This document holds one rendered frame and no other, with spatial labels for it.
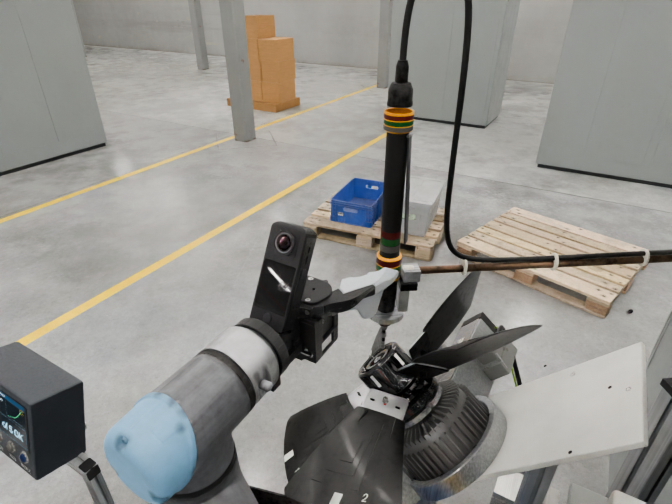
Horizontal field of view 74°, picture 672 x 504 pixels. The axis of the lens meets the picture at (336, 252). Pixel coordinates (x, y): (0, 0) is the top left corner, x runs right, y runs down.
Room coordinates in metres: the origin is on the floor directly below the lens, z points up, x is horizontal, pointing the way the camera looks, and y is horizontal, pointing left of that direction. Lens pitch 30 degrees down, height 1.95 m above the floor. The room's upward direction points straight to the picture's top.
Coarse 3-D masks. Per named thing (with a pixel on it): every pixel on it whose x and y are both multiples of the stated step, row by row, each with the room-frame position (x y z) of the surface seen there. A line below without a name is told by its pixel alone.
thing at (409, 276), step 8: (408, 264) 0.67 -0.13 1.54; (416, 264) 0.67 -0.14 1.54; (408, 272) 0.64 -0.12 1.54; (416, 272) 0.64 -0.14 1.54; (400, 280) 0.65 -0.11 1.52; (408, 280) 0.64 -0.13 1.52; (416, 280) 0.64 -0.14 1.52; (400, 288) 0.64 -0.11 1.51; (408, 288) 0.64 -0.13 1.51; (416, 288) 0.64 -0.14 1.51; (400, 296) 0.64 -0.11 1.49; (408, 296) 0.64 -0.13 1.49; (400, 304) 0.64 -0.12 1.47; (376, 312) 0.64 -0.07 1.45; (392, 312) 0.64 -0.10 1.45; (400, 312) 0.64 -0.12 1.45; (376, 320) 0.62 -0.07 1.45; (384, 320) 0.62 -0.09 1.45; (392, 320) 0.62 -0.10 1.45; (400, 320) 0.63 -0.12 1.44
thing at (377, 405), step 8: (368, 392) 0.68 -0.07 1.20; (376, 392) 0.68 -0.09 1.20; (384, 392) 0.68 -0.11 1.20; (368, 400) 0.66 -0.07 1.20; (376, 400) 0.66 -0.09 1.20; (392, 400) 0.66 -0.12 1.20; (400, 400) 0.66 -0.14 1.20; (376, 408) 0.64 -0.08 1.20; (384, 408) 0.64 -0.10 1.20; (392, 408) 0.64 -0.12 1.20; (400, 408) 0.64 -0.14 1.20; (400, 416) 0.62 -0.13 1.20
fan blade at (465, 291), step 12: (468, 276) 0.89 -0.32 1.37; (456, 288) 0.87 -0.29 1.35; (468, 288) 0.93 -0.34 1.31; (456, 300) 0.89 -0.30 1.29; (468, 300) 0.95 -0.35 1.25; (444, 312) 0.86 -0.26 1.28; (456, 312) 0.91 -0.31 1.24; (432, 324) 0.83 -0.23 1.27; (444, 324) 0.87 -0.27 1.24; (456, 324) 0.92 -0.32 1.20; (432, 336) 0.83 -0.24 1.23; (444, 336) 0.87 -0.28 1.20; (432, 348) 0.83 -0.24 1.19
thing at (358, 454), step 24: (360, 408) 0.63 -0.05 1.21; (336, 432) 0.58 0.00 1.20; (360, 432) 0.57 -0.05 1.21; (384, 432) 0.57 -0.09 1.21; (312, 456) 0.53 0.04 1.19; (336, 456) 0.52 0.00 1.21; (360, 456) 0.52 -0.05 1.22; (384, 456) 0.51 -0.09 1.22; (312, 480) 0.48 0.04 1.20; (336, 480) 0.47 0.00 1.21; (360, 480) 0.47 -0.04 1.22; (384, 480) 0.46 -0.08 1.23
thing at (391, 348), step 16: (384, 352) 0.77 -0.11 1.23; (400, 352) 0.75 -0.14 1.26; (368, 368) 0.74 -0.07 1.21; (384, 368) 0.71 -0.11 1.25; (368, 384) 0.71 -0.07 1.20; (384, 384) 0.69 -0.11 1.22; (400, 384) 0.69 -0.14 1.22; (416, 384) 0.71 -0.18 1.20; (432, 384) 0.70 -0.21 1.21; (416, 400) 0.67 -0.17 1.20
